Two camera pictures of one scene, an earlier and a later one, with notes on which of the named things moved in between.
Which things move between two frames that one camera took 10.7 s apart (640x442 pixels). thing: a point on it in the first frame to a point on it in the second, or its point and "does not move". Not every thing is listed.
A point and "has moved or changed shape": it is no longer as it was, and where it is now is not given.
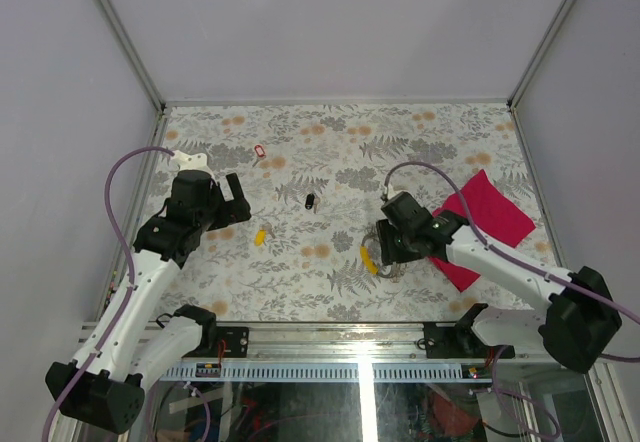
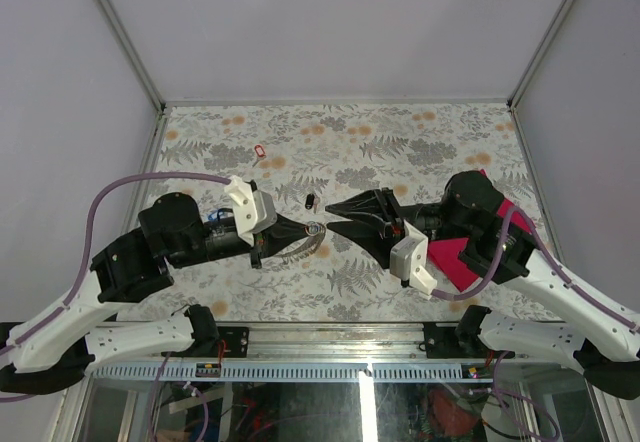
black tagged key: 312,200 does not move
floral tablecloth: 317,178 does not move
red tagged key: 260,153 does not move
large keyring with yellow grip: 371,266 to 304,249
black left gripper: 234,211 to 287,233
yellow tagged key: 259,239 has moved or changed shape
